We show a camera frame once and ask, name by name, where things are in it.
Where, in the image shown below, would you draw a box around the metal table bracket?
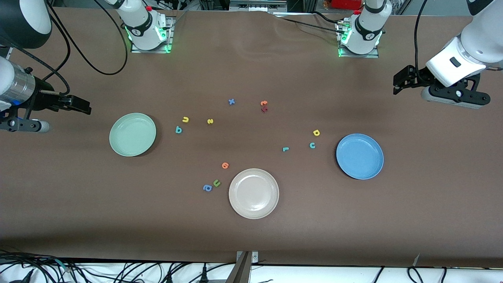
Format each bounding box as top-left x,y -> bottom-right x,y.
235,251 -> 259,283

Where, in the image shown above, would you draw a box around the beige plate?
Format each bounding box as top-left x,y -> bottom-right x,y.
228,168 -> 280,219

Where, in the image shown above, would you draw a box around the black cable on table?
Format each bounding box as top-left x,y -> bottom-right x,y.
271,11 -> 346,35

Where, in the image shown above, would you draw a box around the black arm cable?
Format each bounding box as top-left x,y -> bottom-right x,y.
414,0 -> 429,85
8,0 -> 71,96
46,0 -> 129,76

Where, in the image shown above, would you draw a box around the black floor cable loop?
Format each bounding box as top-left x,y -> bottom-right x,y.
373,266 -> 448,283

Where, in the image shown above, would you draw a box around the grey metal rail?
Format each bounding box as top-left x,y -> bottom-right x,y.
229,0 -> 288,13

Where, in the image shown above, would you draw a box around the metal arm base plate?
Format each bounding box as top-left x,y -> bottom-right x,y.
130,16 -> 174,54
338,22 -> 380,59

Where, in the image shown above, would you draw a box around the tangled black floor cables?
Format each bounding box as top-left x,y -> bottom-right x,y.
0,248 -> 236,283

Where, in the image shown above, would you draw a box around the green plate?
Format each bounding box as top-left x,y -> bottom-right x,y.
109,113 -> 157,157

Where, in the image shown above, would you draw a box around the red box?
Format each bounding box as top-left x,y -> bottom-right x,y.
331,0 -> 363,11

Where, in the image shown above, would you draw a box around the blue plate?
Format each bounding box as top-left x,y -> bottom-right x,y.
336,133 -> 384,180

